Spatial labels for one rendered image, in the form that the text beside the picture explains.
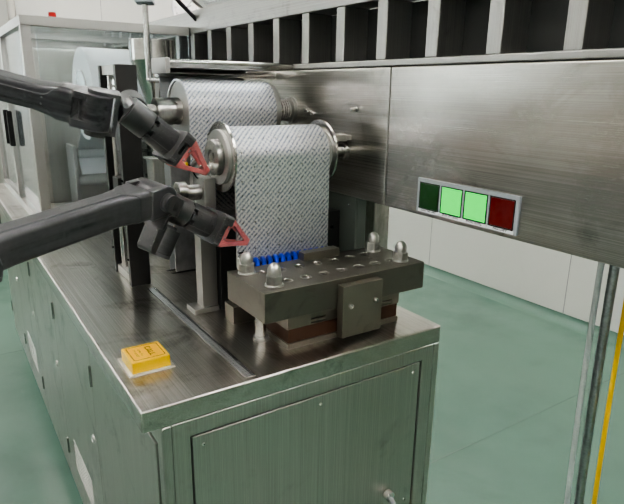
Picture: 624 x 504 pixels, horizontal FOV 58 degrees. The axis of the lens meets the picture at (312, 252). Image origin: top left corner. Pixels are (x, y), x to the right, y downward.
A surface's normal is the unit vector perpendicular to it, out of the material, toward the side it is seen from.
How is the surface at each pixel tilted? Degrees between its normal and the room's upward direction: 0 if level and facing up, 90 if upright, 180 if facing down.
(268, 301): 90
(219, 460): 90
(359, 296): 90
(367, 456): 90
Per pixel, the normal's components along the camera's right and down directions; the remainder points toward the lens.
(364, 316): 0.55, 0.24
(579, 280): -0.84, 0.14
